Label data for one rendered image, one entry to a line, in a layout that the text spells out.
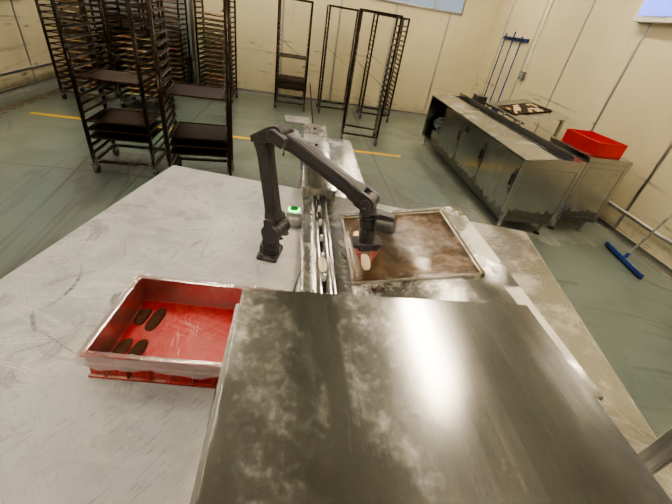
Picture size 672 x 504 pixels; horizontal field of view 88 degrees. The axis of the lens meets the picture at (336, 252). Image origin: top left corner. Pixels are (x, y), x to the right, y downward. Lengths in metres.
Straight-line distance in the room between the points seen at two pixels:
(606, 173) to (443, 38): 5.12
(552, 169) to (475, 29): 5.40
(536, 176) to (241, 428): 3.78
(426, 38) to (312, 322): 8.26
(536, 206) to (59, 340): 3.95
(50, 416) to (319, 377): 0.78
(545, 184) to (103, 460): 3.92
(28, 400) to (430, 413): 0.97
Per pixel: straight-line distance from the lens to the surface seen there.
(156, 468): 0.99
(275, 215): 1.36
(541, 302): 1.72
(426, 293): 1.28
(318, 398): 0.47
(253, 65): 8.38
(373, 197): 1.17
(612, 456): 0.60
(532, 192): 4.07
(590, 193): 4.68
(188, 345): 1.16
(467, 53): 8.96
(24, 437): 1.13
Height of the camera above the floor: 1.70
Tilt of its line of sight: 34 degrees down
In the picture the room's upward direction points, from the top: 10 degrees clockwise
